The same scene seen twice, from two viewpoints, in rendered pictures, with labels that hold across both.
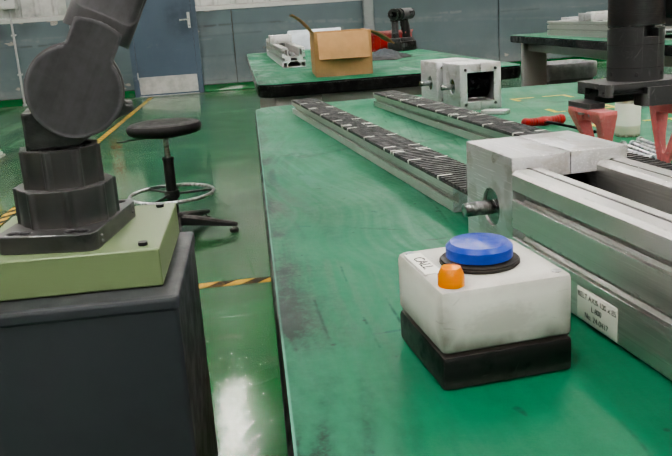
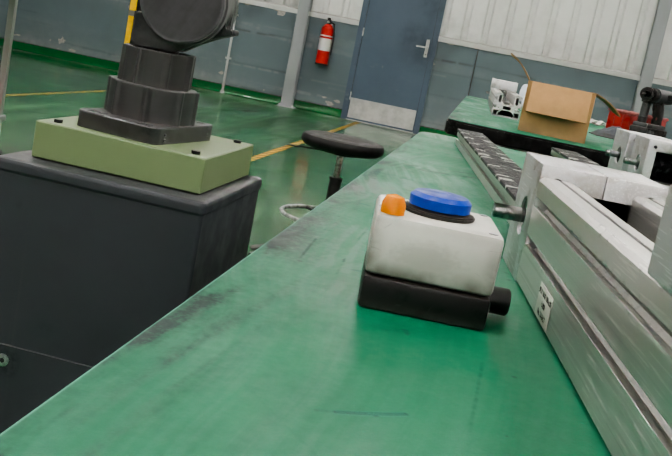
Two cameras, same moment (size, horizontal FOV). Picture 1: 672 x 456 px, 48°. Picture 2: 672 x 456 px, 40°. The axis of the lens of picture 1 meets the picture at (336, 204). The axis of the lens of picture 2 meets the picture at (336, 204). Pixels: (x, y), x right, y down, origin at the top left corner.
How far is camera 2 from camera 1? 23 cm
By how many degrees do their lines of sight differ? 14
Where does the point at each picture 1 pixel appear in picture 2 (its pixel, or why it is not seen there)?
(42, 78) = not seen: outside the picture
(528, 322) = (451, 270)
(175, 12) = (414, 36)
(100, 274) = (150, 166)
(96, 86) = (202, 1)
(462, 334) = (386, 257)
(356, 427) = (263, 295)
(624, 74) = not seen: outside the picture
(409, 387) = (332, 295)
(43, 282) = (101, 157)
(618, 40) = not seen: outside the picture
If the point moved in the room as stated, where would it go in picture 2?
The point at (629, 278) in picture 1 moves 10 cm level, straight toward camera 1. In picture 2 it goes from (565, 267) to (488, 282)
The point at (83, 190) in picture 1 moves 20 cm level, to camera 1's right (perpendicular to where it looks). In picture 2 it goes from (163, 92) to (370, 138)
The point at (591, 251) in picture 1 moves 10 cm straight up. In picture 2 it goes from (555, 246) to (592, 95)
